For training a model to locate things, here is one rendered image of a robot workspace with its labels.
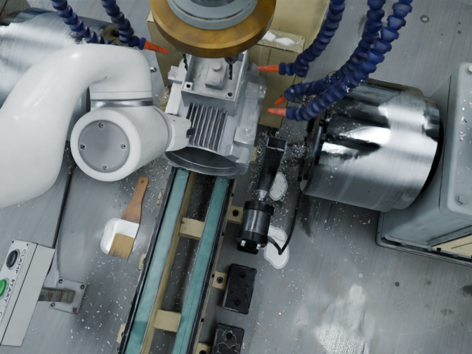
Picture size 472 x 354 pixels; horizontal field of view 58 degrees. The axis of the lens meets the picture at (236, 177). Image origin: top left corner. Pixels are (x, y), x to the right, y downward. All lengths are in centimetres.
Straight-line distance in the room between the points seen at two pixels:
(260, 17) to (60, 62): 28
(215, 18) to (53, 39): 36
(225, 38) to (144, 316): 57
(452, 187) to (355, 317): 42
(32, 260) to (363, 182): 59
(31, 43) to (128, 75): 37
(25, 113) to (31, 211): 72
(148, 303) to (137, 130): 50
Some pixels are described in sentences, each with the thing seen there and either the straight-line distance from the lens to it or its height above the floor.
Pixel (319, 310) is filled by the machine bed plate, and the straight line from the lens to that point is 105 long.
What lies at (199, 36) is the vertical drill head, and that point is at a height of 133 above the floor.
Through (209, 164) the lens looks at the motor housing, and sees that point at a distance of 94.
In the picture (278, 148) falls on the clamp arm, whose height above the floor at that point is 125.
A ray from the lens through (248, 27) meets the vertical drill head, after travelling 62.
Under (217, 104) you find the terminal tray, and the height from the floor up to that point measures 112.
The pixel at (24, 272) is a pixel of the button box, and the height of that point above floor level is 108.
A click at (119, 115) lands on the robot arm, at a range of 50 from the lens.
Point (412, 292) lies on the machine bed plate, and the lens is 112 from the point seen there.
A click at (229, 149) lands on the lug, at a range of 79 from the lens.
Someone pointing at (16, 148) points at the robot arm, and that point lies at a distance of 42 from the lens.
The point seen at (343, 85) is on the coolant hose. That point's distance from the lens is 60.
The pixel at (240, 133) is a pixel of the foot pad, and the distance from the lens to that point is 82.
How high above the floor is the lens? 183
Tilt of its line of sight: 73 degrees down
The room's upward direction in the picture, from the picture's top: 4 degrees clockwise
